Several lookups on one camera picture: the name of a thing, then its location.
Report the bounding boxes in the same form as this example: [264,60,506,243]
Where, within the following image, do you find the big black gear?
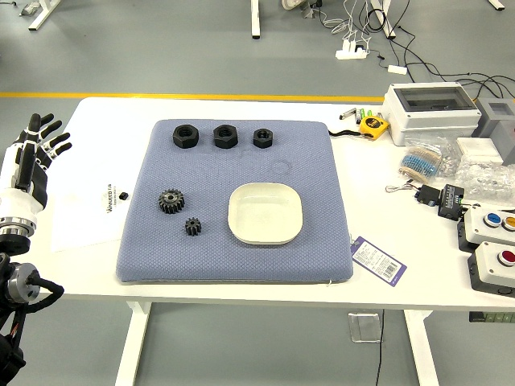
[158,188,187,216]

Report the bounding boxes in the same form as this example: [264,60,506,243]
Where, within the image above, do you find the grey enclosure with clear lid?
[381,82,483,146]

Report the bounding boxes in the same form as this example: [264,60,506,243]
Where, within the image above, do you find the blue-grey cushion mat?
[115,118,354,285]

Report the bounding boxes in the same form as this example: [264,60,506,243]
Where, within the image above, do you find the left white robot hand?
[0,113,73,220]

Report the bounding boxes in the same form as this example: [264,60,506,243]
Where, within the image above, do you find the clear bag of small parts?
[404,134,462,178]

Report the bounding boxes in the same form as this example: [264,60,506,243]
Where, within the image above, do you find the small white box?
[456,137,505,165]

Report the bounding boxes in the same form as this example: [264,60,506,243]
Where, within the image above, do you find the white floor cables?
[321,0,375,45]

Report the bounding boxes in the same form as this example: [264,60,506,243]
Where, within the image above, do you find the grey floor object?
[299,0,323,19]

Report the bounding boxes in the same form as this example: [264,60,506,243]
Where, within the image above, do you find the blue and yellow button box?
[456,204,515,253]

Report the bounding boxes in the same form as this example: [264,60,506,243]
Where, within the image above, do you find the clear printed plastic bag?
[50,120,140,253]

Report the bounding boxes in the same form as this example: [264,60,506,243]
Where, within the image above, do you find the purple label tag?
[350,235,407,290]

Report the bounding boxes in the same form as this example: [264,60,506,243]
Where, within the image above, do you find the table height control panel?
[468,311,515,323]

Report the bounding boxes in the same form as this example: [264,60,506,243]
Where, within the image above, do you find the red button box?
[467,240,515,298]

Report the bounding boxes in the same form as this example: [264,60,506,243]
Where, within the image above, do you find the white square dish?
[228,182,303,247]

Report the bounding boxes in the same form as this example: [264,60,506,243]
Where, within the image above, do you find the black cable under table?
[373,309,386,386]

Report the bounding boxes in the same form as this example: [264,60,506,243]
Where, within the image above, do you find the white power strip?
[336,38,371,61]

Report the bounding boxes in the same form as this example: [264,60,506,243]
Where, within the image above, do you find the small black module with wires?
[385,180,443,207]

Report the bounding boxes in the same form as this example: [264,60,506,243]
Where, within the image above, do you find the grey box with square opening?
[474,97,515,166]

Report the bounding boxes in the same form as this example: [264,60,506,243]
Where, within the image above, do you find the small black gear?
[184,217,204,238]

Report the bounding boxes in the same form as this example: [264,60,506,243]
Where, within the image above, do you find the bubble wrap bag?
[456,154,515,206]

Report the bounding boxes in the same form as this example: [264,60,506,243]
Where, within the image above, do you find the small black hex nut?
[252,128,275,150]

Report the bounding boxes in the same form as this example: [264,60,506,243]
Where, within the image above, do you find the black floor cables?
[364,0,515,101]

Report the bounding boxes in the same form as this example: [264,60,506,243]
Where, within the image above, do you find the large black hex nut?
[172,124,200,150]
[212,124,239,150]

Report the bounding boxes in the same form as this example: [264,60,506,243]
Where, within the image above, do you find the clear plastic holder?
[348,312,382,343]

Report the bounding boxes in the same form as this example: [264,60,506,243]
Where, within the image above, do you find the white background table leg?
[370,0,398,39]
[249,0,262,40]
[27,0,62,31]

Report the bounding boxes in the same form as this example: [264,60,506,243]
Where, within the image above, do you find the yellow tape measure with strap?
[328,115,390,140]

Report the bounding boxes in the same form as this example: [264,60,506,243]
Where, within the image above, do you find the blue resistor strip bundle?
[398,145,443,180]

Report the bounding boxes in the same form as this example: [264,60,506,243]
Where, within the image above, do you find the black electronic module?
[437,183,467,220]

